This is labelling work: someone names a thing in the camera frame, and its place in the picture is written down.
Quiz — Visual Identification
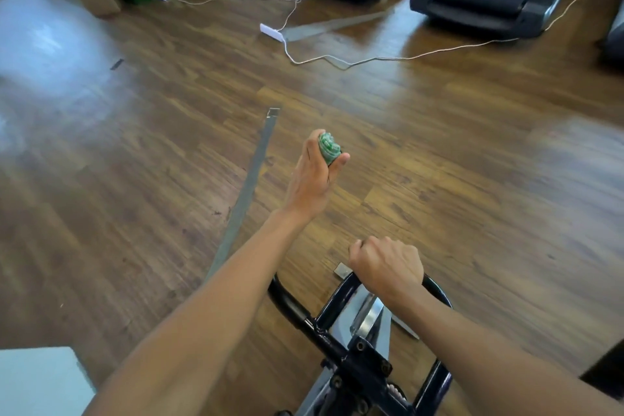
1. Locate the person's right hand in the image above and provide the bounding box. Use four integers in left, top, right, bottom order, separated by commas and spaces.
348, 235, 427, 313

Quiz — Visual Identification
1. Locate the person's left hand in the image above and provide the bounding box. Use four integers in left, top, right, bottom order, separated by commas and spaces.
283, 128, 350, 222

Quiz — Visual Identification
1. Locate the green checkered cleaning cloth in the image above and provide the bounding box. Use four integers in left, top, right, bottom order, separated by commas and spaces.
318, 132, 343, 165

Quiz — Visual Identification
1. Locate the person's right forearm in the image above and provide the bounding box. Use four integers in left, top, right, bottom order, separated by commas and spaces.
395, 284, 624, 416

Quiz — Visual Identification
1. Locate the person's left forearm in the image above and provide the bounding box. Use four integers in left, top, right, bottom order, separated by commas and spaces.
86, 206, 308, 416

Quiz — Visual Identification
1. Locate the white power strip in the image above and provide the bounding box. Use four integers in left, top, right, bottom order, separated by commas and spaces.
258, 23, 287, 44

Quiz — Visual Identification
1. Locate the white floor cable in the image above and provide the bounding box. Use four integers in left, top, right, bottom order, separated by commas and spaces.
175, 0, 624, 69

